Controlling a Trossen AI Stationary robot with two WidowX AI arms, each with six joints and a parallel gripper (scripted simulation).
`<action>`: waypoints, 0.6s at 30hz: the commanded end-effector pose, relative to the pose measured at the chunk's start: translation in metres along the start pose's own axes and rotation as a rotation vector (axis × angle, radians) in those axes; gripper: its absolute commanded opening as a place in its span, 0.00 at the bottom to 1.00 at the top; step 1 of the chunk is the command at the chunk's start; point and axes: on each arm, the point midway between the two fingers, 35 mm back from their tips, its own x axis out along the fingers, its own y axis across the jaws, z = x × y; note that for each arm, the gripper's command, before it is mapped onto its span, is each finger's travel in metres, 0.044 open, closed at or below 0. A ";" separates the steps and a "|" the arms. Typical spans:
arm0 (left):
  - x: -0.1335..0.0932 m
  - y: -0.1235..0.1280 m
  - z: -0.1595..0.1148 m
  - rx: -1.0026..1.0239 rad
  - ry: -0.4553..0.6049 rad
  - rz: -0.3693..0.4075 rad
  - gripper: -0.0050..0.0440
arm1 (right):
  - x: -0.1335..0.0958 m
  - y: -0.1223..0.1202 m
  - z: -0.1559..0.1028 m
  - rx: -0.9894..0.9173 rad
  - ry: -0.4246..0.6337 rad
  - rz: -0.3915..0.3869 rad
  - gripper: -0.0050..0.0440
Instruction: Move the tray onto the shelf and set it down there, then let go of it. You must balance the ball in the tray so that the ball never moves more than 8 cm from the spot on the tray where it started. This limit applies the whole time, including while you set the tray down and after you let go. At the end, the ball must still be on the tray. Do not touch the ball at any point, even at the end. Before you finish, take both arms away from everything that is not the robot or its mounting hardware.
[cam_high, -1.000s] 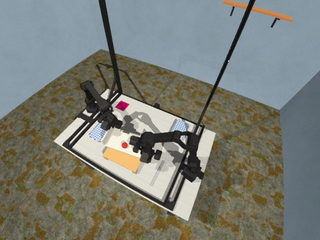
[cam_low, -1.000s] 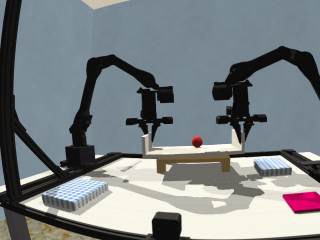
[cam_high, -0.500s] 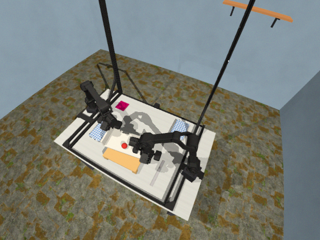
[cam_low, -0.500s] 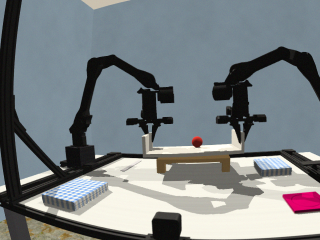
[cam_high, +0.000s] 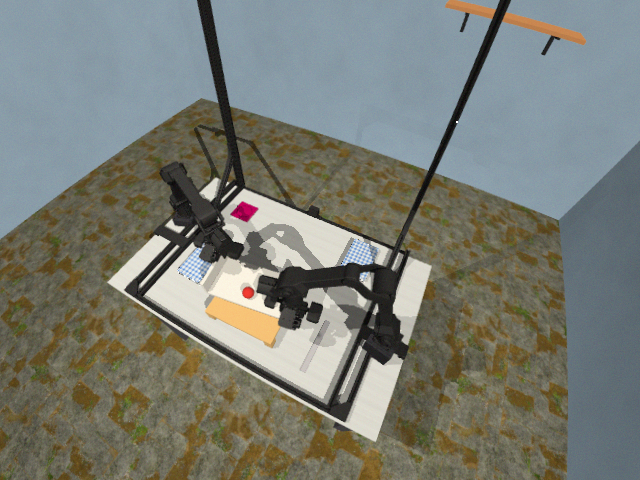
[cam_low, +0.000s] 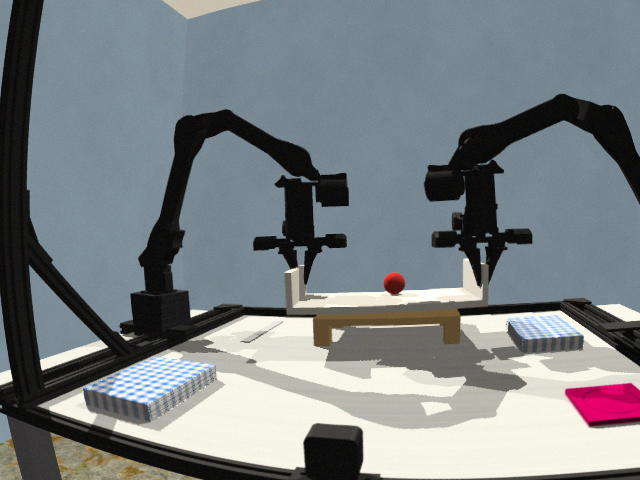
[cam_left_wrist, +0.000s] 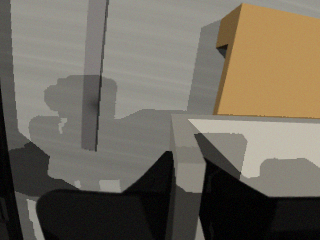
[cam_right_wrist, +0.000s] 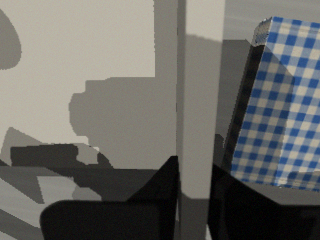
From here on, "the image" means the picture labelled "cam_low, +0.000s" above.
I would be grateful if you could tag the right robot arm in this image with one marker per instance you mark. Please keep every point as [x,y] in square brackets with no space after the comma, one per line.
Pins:
[482,143]

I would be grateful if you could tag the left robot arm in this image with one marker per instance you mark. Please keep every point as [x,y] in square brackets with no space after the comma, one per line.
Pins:
[166,236]

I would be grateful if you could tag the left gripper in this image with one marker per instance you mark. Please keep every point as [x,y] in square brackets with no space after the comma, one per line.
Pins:
[299,223]

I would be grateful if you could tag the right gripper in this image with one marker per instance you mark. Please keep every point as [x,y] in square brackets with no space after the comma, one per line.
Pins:
[481,218]

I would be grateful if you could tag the white tray with raised ends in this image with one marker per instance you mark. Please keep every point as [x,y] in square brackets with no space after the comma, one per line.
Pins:
[298,302]

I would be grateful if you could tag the red ball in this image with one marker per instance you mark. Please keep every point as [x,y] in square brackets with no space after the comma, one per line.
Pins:
[394,283]

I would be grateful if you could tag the tan low wooden shelf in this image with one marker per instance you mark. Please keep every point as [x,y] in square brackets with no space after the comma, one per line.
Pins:
[450,318]

